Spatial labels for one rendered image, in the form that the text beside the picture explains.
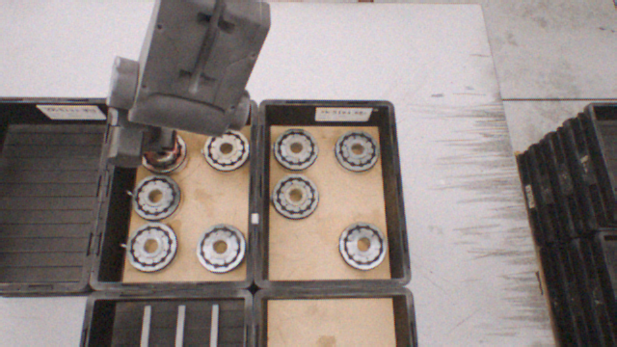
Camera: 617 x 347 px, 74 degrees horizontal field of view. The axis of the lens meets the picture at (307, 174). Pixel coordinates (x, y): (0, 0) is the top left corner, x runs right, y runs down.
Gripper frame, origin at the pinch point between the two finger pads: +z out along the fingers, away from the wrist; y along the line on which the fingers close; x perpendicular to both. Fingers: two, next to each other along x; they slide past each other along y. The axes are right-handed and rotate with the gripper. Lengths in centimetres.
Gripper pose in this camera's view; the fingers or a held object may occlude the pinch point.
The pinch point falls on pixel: (160, 148)
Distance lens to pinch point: 95.9
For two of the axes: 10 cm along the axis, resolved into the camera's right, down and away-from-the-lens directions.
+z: -0.3, 3.3, 9.4
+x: -0.2, -9.5, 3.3
